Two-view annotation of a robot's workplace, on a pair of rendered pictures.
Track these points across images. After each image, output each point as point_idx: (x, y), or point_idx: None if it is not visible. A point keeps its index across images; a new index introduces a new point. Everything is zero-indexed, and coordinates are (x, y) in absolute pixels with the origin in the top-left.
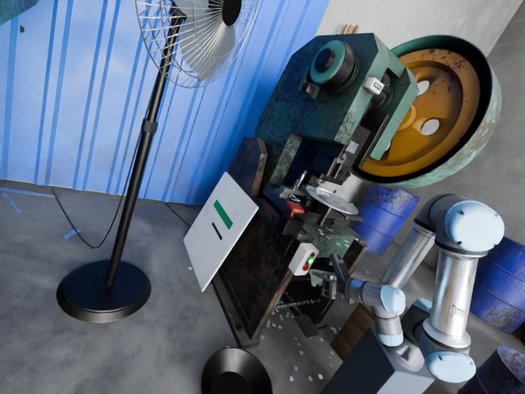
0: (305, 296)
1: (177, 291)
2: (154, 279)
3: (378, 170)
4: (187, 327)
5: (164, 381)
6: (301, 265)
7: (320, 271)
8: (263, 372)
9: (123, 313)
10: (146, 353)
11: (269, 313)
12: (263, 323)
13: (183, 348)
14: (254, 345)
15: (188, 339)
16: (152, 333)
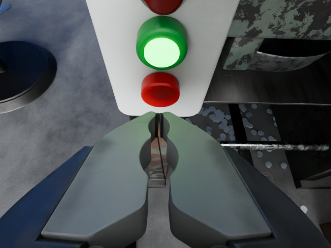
0: (300, 128)
1: (85, 86)
2: (63, 68)
3: None
4: (73, 138)
5: (10, 200)
6: (121, 75)
7: (178, 160)
8: (134, 243)
9: (2, 107)
10: (8, 160)
11: (158, 161)
12: (158, 169)
13: (53, 164)
14: (155, 187)
15: (66, 154)
16: (27, 137)
